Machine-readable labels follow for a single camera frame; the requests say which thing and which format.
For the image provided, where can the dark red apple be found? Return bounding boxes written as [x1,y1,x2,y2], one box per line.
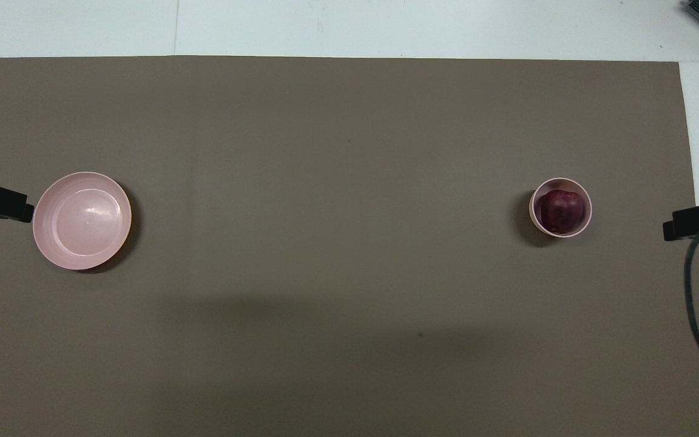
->
[536,189,586,235]

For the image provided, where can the pink plate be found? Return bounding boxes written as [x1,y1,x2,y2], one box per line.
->
[32,172,133,271]

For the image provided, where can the pink bowl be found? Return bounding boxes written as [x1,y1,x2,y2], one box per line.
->
[529,177,593,239]

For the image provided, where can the brown table mat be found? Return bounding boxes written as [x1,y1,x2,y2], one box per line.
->
[0,56,699,437]

